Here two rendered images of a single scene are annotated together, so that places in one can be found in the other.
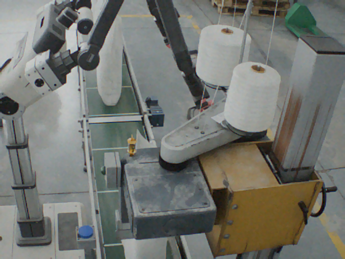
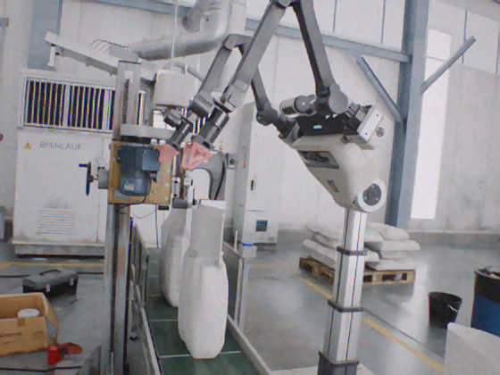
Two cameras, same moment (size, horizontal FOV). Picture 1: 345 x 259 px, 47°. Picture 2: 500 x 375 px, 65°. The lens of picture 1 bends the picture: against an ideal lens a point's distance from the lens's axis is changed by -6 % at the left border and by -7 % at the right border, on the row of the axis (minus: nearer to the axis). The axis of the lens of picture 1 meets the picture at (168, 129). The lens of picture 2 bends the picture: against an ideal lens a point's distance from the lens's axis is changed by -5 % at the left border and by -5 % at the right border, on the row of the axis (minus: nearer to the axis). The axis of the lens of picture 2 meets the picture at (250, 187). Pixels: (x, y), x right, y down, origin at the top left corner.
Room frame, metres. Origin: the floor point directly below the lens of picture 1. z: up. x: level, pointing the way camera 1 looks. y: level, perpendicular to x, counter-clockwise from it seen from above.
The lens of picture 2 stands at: (3.31, 0.11, 1.29)
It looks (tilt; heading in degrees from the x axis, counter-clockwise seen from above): 4 degrees down; 176
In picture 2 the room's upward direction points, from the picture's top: 5 degrees clockwise
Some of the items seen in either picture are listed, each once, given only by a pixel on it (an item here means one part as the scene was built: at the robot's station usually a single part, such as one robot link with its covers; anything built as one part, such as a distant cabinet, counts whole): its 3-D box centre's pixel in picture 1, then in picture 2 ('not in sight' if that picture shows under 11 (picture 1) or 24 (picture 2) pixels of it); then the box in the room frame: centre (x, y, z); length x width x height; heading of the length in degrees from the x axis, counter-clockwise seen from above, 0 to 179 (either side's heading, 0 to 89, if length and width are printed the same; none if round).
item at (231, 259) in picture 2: not in sight; (215, 265); (0.44, 0.14, 0.54); 1.05 x 0.02 x 0.41; 15
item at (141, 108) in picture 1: (103, 58); not in sight; (3.70, 0.70, 0.35); 2.26 x 0.48 x 0.14; 15
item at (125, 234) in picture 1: (127, 229); not in sight; (1.03, 0.11, 0.98); 0.09 x 0.05 x 0.05; 105
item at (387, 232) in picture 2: not in sight; (381, 230); (-1.68, 2.21, 0.56); 0.67 x 0.43 x 0.15; 15
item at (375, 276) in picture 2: not in sight; (356, 269); (-1.57, 1.90, 0.07); 1.20 x 0.82 x 0.14; 107
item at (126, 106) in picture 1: (103, 59); not in sight; (3.72, 0.70, 0.34); 2.21 x 0.39 x 0.09; 15
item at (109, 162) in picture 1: (112, 169); (229, 161); (1.01, 0.16, 1.29); 0.08 x 0.05 x 0.09; 15
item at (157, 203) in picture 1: (162, 207); (199, 170); (0.94, -0.01, 1.21); 0.30 x 0.25 x 0.30; 15
